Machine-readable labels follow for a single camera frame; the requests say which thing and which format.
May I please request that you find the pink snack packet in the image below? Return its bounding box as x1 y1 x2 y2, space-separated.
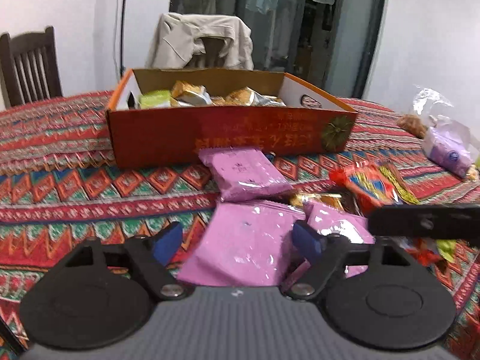
176 200 305 287
199 148 293 203
281 201 375 286

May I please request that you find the red snack packet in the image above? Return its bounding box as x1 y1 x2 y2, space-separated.
329 161 419 216

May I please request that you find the green snack package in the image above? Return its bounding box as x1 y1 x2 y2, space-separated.
138 89 172 110

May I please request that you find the silver orange snack packet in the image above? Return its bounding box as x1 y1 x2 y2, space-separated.
171 80 212 107

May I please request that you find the purple tissue pack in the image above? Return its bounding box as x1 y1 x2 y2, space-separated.
421 115 473 179

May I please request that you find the clear plastic bag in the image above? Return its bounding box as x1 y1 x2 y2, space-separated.
396 87 455 139

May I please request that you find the orange cardboard box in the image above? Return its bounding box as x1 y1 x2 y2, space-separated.
106 68 358 168

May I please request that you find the floor lamp on stand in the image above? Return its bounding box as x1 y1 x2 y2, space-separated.
114 0 127 78

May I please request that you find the chair with beige jacket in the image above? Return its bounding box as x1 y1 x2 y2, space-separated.
189 37 225 68

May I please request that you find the dark wooden chair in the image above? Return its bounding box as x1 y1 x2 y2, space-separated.
1 26 63 108

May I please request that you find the beige jacket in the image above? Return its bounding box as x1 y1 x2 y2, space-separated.
145 13 254 70

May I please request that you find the black framed glass door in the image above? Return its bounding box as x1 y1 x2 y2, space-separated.
170 0 386 98

